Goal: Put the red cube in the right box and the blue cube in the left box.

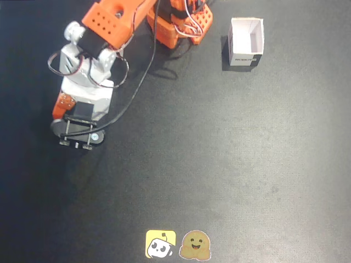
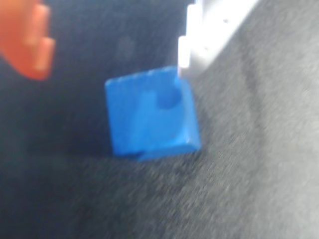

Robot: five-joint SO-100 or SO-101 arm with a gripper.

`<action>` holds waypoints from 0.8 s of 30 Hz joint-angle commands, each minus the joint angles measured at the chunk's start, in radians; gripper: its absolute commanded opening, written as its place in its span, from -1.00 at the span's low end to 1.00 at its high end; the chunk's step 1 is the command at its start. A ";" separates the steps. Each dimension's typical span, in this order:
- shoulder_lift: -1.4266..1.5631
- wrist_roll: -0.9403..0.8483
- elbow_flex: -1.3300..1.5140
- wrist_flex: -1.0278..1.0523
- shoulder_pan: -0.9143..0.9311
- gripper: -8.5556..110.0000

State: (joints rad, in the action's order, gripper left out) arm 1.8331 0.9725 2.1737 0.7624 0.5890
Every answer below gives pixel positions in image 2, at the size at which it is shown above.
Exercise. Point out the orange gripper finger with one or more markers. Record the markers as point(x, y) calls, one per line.
point(22, 37)

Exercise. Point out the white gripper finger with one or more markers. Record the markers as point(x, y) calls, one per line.
point(211, 30)

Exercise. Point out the blue cube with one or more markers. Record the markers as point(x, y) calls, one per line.
point(147, 119)

